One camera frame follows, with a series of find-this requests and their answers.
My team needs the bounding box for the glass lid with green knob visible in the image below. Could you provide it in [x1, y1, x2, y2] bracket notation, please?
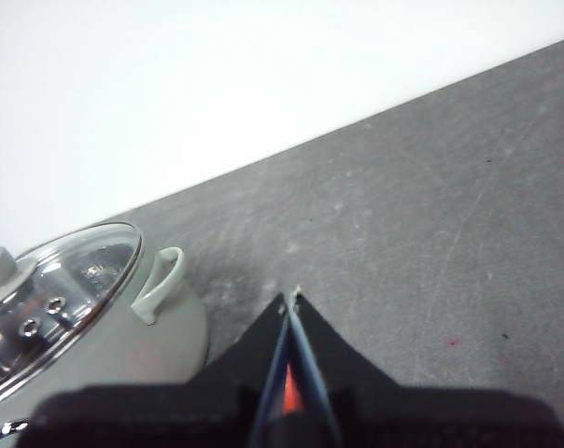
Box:
[0, 222, 144, 412]

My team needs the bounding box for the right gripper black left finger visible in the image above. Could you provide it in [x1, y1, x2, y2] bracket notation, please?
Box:
[15, 292, 291, 448]

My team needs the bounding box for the sage green electric cooking pot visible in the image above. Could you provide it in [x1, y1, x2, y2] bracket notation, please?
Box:
[0, 245, 212, 438]

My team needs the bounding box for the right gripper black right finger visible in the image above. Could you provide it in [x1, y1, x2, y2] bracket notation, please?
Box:
[292, 290, 564, 448]

